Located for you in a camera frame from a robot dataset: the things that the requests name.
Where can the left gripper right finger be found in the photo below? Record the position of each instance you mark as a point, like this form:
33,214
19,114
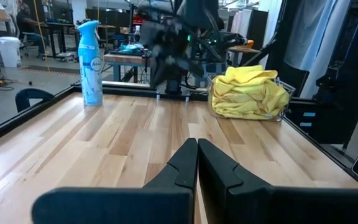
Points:
291,208

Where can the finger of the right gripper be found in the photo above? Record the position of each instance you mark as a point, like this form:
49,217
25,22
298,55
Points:
188,67
158,73

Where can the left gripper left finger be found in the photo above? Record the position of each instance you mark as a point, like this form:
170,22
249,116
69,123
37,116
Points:
120,208

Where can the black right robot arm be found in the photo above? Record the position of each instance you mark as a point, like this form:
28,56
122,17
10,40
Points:
204,12

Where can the wooden table with blue legs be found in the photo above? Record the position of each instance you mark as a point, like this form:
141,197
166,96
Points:
126,59

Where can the teal cloth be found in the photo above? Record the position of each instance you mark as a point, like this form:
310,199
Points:
129,49

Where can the round wooden table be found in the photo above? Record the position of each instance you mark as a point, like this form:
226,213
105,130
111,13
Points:
244,49

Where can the light blue air freshener bottle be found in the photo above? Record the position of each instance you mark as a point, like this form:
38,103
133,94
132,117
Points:
90,68

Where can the white hanging garments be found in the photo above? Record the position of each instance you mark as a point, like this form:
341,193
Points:
241,21

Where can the black box with blue labels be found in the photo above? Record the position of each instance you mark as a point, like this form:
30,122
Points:
325,124

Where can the clear glass basket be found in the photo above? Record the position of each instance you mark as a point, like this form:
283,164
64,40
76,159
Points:
291,93

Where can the black desk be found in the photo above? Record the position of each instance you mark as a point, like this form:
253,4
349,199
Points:
61,26

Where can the white hanging curtain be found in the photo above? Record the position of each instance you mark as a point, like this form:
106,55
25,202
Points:
309,31

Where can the dark blue chair back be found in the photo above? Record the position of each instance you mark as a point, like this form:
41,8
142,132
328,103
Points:
26,92

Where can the person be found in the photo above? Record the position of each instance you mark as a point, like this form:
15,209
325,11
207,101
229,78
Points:
26,25

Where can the white trash bin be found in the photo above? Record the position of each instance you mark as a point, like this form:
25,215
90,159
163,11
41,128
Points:
8,51

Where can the black aluminium table frame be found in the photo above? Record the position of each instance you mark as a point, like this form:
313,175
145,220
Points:
26,116

